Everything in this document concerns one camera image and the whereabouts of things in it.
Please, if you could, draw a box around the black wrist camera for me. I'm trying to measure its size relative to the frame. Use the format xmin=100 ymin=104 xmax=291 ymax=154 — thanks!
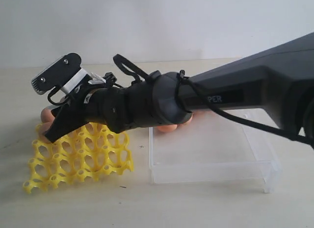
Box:
xmin=31 ymin=52 xmax=81 ymax=95

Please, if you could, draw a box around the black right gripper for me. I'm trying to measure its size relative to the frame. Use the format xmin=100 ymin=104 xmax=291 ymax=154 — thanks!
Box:
xmin=45 ymin=88 xmax=108 ymax=143

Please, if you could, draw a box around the clear plastic box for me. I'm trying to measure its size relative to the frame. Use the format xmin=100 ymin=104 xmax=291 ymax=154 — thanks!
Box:
xmin=149 ymin=112 xmax=282 ymax=193

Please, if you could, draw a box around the brown egg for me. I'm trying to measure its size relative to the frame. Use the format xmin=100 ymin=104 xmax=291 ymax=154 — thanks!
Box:
xmin=40 ymin=107 xmax=55 ymax=123
xmin=157 ymin=125 xmax=178 ymax=133
xmin=178 ymin=114 xmax=193 ymax=126
xmin=38 ymin=122 xmax=52 ymax=143

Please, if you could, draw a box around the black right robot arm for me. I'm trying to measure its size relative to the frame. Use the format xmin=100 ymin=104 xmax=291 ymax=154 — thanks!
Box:
xmin=44 ymin=34 xmax=314 ymax=146

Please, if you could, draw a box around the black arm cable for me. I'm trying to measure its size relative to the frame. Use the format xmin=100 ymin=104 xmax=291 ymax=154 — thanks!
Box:
xmin=112 ymin=53 xmax=314 ymax=143

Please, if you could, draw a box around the yellow plastic egg tray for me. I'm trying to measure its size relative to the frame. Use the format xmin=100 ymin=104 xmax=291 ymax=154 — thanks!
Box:
xmin=23 ymin=123 xmax=133 ymax=194

